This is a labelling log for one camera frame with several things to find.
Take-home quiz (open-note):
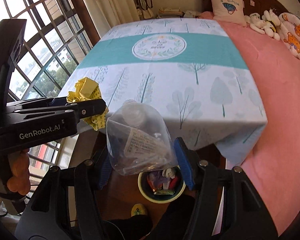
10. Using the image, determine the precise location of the stack of books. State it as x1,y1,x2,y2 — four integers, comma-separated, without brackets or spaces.
157,6,184,18

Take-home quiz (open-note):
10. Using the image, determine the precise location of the yellow paper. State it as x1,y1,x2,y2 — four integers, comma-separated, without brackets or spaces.
66,77,109,132

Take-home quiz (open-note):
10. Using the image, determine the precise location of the purple plastic packet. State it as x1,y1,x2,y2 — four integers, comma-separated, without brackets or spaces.
150,171,165,188

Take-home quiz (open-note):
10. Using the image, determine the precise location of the white embroidered pillow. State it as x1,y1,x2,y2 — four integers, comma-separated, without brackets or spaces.
209,0,248,27

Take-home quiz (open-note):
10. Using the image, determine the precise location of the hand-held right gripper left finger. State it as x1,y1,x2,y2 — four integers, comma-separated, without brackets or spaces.
15,152,113,240

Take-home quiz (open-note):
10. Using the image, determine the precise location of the cream curtain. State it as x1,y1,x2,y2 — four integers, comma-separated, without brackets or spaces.
75,0,140,28

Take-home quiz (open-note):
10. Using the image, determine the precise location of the round blue trash bin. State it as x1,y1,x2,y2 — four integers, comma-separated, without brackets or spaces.
138,166,186,204

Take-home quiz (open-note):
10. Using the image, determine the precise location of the white and yellow plush toy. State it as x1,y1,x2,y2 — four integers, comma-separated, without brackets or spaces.
261,9,282,41

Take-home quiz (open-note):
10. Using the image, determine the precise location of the white booklet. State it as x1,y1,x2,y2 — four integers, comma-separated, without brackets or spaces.
184,9,202,18

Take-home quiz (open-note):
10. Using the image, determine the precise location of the clear plastic bag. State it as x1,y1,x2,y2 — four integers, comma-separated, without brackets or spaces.
106,99,178,176

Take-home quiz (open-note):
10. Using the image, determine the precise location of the orange snack bag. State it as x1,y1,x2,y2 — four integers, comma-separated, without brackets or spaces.
147,176,157,192

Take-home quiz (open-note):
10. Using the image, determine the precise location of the table with tree-print cloth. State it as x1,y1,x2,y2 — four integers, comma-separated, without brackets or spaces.
57,17,268,165

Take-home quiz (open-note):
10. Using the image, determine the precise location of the red and white carton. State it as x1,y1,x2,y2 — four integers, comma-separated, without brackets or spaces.
165,176,180,188

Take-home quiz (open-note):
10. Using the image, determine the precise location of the bed with pink sheet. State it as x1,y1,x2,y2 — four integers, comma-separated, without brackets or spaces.
199,11,300,235

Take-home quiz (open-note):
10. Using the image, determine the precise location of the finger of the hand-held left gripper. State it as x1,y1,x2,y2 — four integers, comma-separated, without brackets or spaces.
15,99,107,124
14,97,77,108

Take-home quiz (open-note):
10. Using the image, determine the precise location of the yellow knitted slipper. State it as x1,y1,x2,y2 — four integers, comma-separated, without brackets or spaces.
131,204,148,217

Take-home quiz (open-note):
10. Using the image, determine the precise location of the person's left hand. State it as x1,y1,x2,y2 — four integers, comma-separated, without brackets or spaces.
8,150,31,196

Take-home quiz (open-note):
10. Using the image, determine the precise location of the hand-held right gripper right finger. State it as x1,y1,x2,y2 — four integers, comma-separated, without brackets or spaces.
173,137,278,240

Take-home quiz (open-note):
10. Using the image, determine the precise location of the barred window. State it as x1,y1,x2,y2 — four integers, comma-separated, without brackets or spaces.
0,0,100,175

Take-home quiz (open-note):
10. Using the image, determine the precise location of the bear-print pillow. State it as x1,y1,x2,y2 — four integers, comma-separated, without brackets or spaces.
277,12,300,67

